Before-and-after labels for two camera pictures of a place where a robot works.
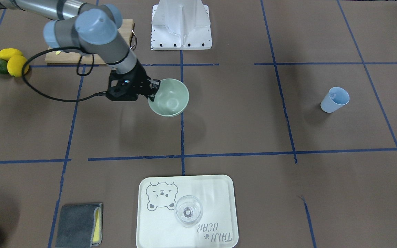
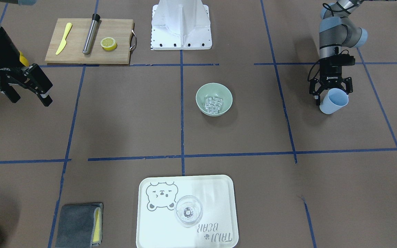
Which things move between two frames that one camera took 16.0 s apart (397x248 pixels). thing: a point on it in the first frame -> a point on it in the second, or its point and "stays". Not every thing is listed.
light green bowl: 171,98 -> 214,99
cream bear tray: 157,227 stays
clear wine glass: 188,210 stays
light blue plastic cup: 336,98 stays
